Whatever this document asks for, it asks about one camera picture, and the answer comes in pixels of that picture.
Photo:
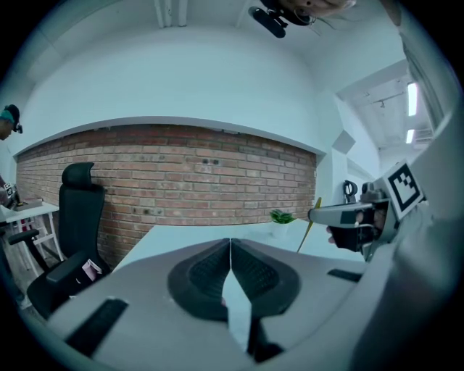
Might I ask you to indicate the black wall-hung tool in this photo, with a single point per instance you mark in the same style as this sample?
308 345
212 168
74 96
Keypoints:
349 190

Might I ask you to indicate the white desk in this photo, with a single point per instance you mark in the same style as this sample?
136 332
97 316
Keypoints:
29 212

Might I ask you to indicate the pink item on chair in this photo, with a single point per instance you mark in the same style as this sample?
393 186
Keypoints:
90 269

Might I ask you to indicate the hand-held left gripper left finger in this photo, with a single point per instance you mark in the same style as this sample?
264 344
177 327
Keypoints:
145 311

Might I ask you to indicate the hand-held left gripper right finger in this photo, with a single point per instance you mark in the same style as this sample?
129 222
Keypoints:
311 308

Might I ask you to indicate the ceiling light bar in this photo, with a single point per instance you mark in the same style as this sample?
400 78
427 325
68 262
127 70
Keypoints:
410 136
412 99

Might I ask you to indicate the black head-worn camera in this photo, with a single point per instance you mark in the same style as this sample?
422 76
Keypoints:
270 21

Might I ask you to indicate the person's right hand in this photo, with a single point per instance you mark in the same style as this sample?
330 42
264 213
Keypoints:
330 233

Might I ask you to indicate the black office chair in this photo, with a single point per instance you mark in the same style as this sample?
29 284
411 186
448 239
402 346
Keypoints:
79 210

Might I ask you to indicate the person's light grey clothing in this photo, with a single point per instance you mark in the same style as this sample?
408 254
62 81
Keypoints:
435 290

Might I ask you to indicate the person's face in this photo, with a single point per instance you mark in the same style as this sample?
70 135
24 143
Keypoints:
315 7

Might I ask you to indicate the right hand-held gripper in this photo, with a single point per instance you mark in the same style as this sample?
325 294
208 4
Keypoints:
404 188

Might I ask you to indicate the small yellow-green spoon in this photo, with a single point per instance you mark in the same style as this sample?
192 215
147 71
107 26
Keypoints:
304 237

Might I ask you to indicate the small green potted plant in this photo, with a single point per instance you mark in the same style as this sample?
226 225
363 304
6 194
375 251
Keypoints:
282 216

